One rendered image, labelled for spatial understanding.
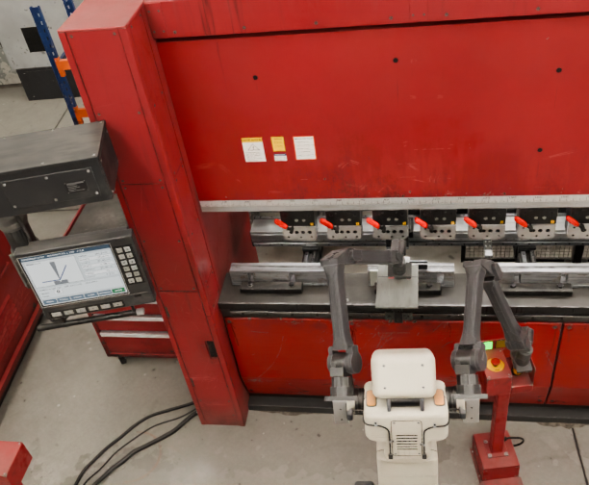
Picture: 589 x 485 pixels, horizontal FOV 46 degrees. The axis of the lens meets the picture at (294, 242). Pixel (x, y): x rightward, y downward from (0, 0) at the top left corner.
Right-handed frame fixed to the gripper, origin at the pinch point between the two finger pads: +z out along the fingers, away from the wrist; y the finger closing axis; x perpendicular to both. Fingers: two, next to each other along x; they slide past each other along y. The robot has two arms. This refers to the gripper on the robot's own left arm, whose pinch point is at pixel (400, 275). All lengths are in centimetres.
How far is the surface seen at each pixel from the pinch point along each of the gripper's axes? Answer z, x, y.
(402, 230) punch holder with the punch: -16.3, -15.2, -1.3
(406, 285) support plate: -0.7, 4.5, -2.8
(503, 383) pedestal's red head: 8, 44, -43
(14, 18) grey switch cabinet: 177, -311, 374
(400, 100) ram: -72, -44, -2
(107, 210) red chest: 27, -45, 161
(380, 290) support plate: -2.2, 7.4, 8.4
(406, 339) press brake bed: 31.2, 21.0, -2.1
